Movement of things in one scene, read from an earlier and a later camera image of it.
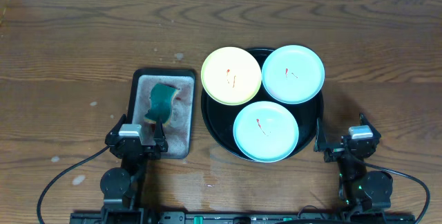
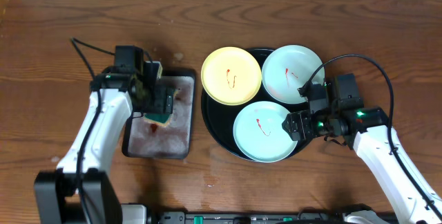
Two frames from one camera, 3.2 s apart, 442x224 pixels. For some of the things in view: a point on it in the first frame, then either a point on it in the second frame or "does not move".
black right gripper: [333, 153] to [302, 117]
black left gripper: [137, 144] to [165, 100]
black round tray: [220, 118] does not move
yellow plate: [231, 76] does not move
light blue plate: [293, 74] does not move
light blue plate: [266, 131] does not move
